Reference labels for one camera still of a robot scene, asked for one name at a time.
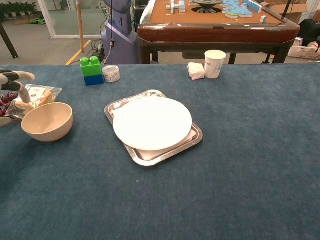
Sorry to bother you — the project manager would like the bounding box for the tangled black cable bundle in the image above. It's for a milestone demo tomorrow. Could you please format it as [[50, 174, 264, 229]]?
[[90, 39, 106, 64]]

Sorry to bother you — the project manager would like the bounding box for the white tissue pack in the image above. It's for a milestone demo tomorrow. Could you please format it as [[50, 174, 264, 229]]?
[[187, 62, 206, 81]]

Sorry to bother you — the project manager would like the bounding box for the wooden pole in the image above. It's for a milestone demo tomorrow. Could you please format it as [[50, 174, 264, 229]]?
[[76, 0, 85, 53]]

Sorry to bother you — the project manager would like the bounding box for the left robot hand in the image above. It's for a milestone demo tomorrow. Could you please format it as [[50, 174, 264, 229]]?
[[0, 69, 36, 127]]

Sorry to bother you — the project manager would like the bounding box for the beige bowl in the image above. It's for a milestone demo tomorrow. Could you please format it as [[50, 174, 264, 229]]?
[[20, 102, 74, 143]]

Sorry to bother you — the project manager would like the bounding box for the green toy brick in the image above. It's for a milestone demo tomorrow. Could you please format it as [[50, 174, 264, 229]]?
[[80, 56, 103, 77]]

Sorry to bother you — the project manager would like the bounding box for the white paper cup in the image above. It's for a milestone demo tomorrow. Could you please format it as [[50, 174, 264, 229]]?
[[204, 49, 227, 80]]

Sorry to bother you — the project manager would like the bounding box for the blue toy brick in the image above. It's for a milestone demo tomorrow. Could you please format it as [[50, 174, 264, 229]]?
[[83, 74, 105, 87]]

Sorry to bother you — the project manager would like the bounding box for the blue table mat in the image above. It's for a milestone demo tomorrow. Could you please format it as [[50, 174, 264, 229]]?
[[0, 63, 320, 240]]

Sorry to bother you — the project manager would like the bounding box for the white plastic basket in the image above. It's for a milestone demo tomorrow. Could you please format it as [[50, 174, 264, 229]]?
[[287, 37, 320, 60]]

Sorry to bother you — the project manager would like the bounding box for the metal tray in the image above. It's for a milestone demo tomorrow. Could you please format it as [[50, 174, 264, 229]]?
[[104, 89, 204, 167]]

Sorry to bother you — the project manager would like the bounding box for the red grape bunch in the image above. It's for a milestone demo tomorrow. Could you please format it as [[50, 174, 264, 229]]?
[[0, 91, 19, 117]]

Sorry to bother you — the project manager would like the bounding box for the blue machine base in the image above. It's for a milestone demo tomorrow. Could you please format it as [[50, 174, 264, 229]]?
[[101, 0, 140, 65]]

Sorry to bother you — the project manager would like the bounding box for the bagged bread snack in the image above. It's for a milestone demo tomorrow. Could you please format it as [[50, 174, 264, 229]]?
[[4, 83, 63, 119]]

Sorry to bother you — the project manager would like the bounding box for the brown mahjong table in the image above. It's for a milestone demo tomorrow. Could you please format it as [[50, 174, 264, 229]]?
[[137, 0, 301, 65]]

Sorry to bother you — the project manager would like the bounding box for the clear round toothpick jar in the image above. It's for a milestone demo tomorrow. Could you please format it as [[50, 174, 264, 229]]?
[[102, 64, 121, 83]]

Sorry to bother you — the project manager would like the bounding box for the white round plate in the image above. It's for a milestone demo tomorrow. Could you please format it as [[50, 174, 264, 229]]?
[[112, 97, 193, 152]]

